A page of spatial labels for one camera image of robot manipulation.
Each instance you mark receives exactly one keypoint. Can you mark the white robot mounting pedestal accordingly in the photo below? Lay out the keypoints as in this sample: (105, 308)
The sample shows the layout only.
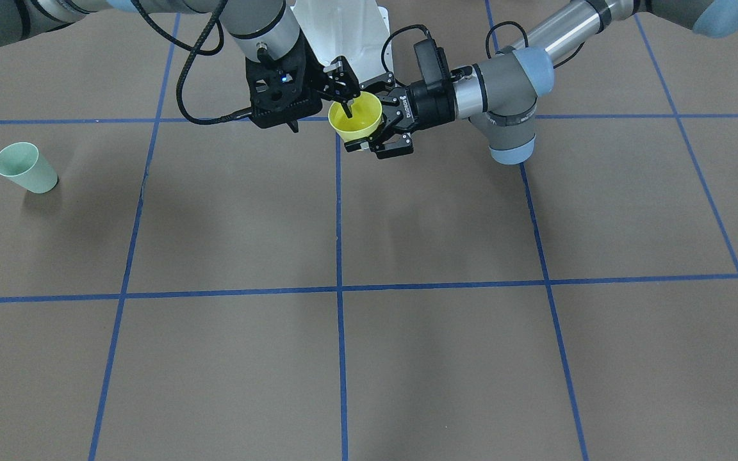
(354, 29)

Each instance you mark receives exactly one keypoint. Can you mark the yellow plastic cup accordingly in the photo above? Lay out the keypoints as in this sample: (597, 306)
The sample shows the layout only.
(366, 117)

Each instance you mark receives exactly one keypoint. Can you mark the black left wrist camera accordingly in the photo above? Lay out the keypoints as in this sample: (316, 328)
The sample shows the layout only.
(433, 67)

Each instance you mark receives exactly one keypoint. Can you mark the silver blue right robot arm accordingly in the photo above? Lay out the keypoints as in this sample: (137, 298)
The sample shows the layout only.
(263, 30)

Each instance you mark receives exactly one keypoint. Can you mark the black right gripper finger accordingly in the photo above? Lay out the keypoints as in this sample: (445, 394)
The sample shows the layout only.
(331, 86)
(341, 63)

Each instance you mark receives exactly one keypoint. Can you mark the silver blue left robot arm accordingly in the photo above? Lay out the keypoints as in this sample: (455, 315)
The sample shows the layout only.
(499, 95)

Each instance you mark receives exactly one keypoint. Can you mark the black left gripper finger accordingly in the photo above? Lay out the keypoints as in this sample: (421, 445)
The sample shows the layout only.
(380, 91)
(389, 140)

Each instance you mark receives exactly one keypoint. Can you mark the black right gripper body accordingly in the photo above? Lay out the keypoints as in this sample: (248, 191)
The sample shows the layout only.
(313, 72)

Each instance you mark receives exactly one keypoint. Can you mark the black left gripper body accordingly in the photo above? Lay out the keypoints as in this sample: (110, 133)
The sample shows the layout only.
(427, 105)

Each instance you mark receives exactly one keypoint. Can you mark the green plastic cup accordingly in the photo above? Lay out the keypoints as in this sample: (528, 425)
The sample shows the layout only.
(23, 164)

